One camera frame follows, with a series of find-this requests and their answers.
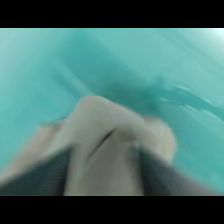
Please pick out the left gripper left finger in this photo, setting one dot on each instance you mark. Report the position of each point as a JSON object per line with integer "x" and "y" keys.
{"x": 36, "y": 181}

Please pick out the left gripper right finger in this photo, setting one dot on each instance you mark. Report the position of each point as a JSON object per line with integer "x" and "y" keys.
{"x": 163, "y": 180}

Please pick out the grey-brown T-shirt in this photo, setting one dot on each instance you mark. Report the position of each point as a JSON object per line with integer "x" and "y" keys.
{"x": 100, "y": 133}

